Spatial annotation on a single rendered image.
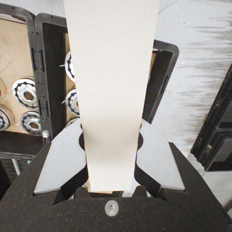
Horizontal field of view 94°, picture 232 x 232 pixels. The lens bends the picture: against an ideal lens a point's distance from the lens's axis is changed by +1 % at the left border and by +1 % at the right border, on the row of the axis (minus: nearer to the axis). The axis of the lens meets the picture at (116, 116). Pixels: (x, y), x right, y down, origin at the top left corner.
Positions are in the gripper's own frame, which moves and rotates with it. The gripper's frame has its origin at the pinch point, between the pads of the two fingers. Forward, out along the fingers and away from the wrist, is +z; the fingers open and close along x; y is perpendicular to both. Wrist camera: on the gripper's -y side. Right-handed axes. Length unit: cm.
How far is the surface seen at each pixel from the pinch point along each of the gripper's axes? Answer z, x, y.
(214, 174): 108, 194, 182
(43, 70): 17.1, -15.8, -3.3
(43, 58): 15.7, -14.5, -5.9
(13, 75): 25.7, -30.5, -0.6
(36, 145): 20.3, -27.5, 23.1
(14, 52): 25.8, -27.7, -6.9
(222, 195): 108, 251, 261
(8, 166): 26, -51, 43
